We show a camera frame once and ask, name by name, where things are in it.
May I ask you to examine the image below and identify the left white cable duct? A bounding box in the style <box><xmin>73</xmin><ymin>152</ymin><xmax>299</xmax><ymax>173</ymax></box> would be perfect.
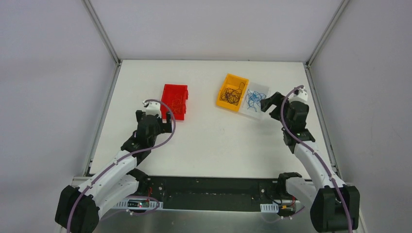
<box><xmin>112</xmin><ymin>199</ymin><xmax>163</xmax><ymax>210</ymax></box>

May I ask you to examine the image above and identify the yellow plastic bin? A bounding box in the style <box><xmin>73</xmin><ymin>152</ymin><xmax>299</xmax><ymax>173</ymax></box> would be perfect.
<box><xmin>216</xmin><ymin>73</ymin><xmax>249</xmax><ymax>112</ymax></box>

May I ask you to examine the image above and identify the right white cable duct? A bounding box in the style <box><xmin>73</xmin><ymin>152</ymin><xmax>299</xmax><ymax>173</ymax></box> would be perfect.
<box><xmin>260</xmin><ymin>203</ymin><xmax>279</xmax><ymax>213</ymax></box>

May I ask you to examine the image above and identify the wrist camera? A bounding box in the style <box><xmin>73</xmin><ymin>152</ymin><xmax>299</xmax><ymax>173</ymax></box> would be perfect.
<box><xmin>143</xmin><ymin>100</ymin><xmax>162</xmax><ymax>118</ymax></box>
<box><xmin>290</xmin><ymin>88</ymin><xmax>309</xmax><ymax>103</ymax></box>

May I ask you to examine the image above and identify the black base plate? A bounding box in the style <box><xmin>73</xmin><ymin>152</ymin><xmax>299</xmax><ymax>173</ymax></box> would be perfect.
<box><xmin>129</xmin><ymin>169</ymin><xmax>300</xmax><ymax>216</ymax></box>

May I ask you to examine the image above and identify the red plastic bin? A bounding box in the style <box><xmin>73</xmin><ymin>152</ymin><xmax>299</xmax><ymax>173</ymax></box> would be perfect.
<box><xmin>161</xmin><ymin>84</ymin><xmax>189</xmax><ymax>121</ymax></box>

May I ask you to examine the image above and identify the aluminium frame post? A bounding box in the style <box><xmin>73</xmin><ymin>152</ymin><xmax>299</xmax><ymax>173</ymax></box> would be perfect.
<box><xmin>82</xmin><ymin>0</ymin><xmax>121</xmax><ymax>66</ymax></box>
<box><xmin>306</xmin><ymin>0</ymin><xmax>351</xmax><ymax>68</ymax></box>

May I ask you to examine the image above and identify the white cable duct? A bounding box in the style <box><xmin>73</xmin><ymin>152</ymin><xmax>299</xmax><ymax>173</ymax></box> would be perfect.
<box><xmin>112</xmin><ymin>199</ymin><xmax>163</xmax><ymax>210</ymax></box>
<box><xmin>260</xmin><ymin>203</ymin><xmax>279</xmax><ymax>213</ymax></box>

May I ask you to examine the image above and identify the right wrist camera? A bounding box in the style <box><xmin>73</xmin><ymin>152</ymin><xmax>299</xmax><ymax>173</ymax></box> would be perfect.
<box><xmin>290</xmin><ymin>88</ymin><xmax>309</xmax><ymax>103</ymax></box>

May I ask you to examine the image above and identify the left aluminium frame post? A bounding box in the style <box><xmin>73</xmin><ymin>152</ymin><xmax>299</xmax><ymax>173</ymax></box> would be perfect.
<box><xmin>82</xmin><ymin>0</ymin><xmax>121</xmax><ymax>66</ymax></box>

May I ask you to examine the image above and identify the purple thin cable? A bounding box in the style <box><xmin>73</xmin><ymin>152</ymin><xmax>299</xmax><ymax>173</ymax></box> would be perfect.
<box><xmin>220</xmin><ymin>82</ymin><xmax>246</xmax><ymax>106</ymax></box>

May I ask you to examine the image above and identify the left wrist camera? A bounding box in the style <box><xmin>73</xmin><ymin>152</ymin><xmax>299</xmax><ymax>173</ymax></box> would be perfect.
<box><xmin>143</xmin><ymin>100</ymin><xmax>162</xmax><ymax>118</ymax></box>

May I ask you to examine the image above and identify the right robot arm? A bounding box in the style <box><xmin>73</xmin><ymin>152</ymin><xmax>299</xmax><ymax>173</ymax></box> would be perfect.
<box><xmin>260</xmin><ymin>91</ymin><xmax>360</xmax><ymax>233</ymax></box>

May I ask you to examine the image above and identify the right aluminium frame post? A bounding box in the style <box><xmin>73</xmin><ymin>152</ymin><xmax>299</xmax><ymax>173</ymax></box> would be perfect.
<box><xmin>306</xmin><ymin>0</ymin><xmax>351</xmax><ymax>68</ymax></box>

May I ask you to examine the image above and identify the blue thin cable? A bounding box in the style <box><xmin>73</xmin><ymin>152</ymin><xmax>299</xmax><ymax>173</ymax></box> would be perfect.
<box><xmin>245</xmin><ymin>90</ymin><xmax>267</xmax><ymax>113</ymax></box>

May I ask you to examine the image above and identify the white translucent plastic bin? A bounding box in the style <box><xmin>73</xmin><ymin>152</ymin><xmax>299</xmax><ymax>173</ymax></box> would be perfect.
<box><xmin>238</xmin><ymin>82</ymin><xmax>271</xmax><ymax>120</ymax></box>

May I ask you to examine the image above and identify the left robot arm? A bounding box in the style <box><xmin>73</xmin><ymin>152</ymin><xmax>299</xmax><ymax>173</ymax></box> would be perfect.
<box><xmin>54</xmin><ymin>110</ymin><xmax>176</xmax><ymax>233</ymax></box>

